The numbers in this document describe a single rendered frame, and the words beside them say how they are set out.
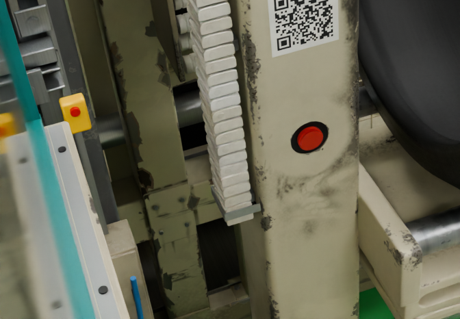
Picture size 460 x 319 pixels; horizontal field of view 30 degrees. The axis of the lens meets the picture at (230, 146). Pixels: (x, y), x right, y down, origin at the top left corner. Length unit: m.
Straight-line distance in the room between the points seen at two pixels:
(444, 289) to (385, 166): 0.26
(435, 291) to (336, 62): 0.36
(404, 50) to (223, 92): 0.45
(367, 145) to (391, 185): 0.10
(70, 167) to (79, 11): 1.03
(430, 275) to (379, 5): 0.43
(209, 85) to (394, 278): 0.33
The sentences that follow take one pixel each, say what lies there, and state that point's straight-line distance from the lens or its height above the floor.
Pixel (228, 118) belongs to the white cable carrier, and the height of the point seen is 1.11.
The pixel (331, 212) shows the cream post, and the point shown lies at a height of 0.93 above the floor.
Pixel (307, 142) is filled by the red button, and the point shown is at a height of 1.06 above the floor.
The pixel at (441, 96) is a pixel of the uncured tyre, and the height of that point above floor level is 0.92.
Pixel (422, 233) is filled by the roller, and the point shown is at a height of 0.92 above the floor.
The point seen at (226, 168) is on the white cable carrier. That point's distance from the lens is 0.98.
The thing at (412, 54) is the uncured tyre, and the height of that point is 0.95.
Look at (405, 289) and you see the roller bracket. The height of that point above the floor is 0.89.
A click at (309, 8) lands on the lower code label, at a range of 0.88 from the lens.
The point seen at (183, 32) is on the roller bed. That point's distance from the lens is 1.32.
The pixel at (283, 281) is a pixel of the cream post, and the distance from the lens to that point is 1.13.
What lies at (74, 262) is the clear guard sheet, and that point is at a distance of 0.57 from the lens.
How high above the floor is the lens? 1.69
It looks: 40 degrees down
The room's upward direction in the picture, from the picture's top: 7 degrees counter-clockwise
